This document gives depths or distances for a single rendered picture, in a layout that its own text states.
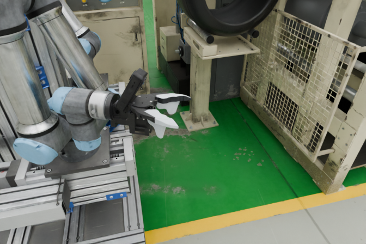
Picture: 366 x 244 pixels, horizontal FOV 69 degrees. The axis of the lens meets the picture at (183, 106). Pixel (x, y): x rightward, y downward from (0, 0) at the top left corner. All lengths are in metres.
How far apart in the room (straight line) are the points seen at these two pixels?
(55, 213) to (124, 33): 1.44
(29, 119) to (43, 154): 0.11
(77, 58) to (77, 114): 0.17
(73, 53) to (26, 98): 0.17
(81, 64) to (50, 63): 0.32
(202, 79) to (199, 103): 0.22
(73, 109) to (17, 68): 0.16
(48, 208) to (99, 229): 0.46
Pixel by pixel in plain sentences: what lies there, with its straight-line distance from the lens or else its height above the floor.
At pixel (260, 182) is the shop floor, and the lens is 1.93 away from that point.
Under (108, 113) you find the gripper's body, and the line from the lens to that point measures 0.69.
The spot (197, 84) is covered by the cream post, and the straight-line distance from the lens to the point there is 2.07.
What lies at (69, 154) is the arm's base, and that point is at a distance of 1.05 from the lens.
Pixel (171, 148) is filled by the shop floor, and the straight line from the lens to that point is 2.07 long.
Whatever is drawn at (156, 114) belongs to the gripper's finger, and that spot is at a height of 1.08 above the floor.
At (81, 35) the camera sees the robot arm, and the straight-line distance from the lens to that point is 1.50.
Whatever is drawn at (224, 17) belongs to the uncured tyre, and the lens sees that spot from 1.79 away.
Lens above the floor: 1.44
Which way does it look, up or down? 35 degrees down
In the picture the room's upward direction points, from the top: straight up
